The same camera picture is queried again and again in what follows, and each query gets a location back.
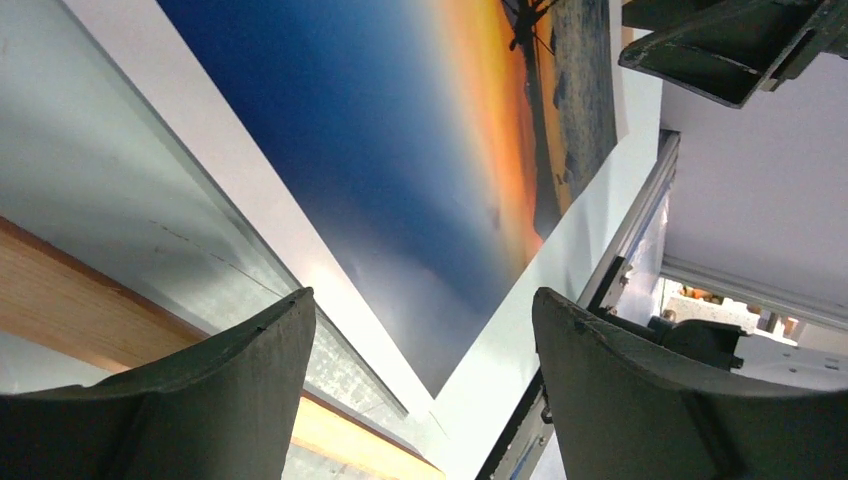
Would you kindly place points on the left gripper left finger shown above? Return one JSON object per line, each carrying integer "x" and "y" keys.
{"x": 223, "y": 408}

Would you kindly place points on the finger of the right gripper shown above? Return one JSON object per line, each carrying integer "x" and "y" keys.
{"x": 725, "y": 51}

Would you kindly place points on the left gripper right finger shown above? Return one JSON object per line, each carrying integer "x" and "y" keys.
{"x": 625, "y": 407}

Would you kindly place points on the clear acrylic sheet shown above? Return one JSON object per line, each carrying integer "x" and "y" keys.
{"x": 90, "y": 167}

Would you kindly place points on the wooden picture frame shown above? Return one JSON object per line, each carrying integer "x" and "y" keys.
{"x": 54, "y": 300}

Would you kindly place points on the sunset photo print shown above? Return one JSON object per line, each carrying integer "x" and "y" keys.
{"x": 432, "y": 146}

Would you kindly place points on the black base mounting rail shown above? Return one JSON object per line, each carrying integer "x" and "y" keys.
{"x": 529, "y": 429}

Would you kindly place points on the right aluminium corner post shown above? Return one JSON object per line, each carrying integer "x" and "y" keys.
{"x": 634, "y": 225}

